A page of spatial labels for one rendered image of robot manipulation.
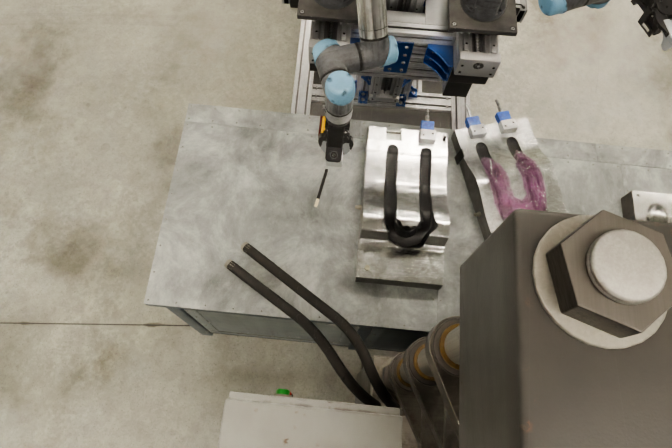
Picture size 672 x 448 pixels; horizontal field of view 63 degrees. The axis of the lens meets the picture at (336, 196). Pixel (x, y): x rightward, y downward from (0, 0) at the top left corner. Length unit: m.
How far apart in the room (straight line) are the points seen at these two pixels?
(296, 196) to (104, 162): 1.35
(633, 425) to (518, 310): 0.12
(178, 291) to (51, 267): 1.15
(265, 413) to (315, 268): 0.80
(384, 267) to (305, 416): 0.77
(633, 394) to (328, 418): 0.58
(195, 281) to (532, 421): 1.37
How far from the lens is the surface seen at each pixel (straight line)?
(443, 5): 2.06
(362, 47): 1.47
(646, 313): 0.48
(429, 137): 1.78
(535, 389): 0.48
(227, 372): 2.49
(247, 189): 1.80
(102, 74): 3.18
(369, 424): 0.98
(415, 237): 1.68
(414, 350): 1.18
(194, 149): 1.90
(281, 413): 0.98
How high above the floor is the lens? 2.45
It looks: 68 degrees down
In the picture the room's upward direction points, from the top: 6 degrees clockwise
